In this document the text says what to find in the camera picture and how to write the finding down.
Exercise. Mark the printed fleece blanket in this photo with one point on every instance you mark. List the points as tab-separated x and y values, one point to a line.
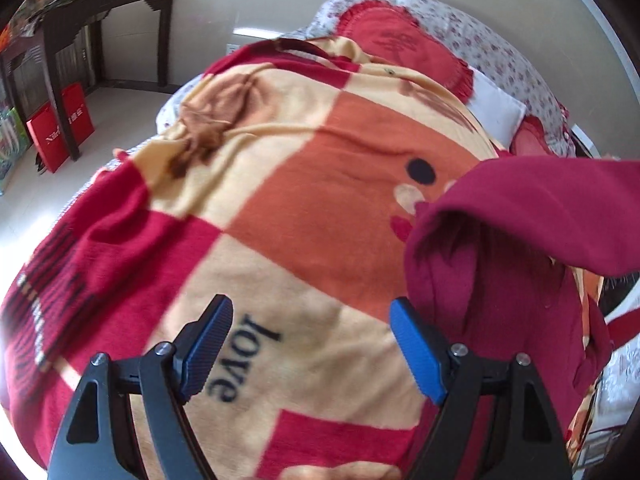
300	210

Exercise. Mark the maroon fleece garment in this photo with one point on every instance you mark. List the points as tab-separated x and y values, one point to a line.
500	270

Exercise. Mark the red gift box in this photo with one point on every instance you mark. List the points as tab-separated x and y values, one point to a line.
47	140

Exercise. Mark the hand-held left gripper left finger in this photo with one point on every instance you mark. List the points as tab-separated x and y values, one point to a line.
207	347

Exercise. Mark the green printed box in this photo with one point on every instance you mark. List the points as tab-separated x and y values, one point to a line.
12	145

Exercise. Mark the white wall socket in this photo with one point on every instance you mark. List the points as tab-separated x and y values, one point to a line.
231	49

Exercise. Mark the red paper gift bag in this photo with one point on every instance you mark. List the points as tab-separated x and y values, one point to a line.
77	110

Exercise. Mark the floral white pillow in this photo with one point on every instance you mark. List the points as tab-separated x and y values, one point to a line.
475	25

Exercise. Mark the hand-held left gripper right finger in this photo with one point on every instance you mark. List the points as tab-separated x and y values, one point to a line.
417	355

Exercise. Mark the red heart cushion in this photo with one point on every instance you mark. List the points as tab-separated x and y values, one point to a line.
530	140
400	45

